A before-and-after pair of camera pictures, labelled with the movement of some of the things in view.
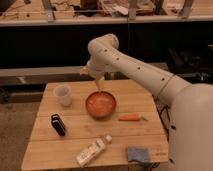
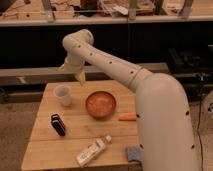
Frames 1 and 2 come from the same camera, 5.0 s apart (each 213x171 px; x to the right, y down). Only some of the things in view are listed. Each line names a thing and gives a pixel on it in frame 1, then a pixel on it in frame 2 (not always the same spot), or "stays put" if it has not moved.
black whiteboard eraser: x=58 y=124 stays put
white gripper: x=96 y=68 to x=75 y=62
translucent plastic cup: x=62 y=93 stays put
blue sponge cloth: x=135 y=153 stays put
